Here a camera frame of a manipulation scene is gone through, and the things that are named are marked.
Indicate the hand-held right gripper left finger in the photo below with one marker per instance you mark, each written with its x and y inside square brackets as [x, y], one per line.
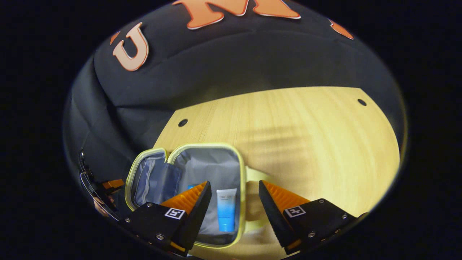
[196, 213]

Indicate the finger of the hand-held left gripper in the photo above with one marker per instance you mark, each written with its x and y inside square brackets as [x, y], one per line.
[113, 184]

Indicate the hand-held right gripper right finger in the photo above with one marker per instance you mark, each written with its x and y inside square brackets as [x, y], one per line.
[272, 213]

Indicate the blue and white tube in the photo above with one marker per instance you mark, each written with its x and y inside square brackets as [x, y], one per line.
[226, 211]

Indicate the pale yellow suitcase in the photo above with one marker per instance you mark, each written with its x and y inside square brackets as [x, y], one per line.
[209, 169]

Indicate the black backdrop cloth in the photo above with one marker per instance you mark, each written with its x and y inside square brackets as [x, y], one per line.
[216, 65]

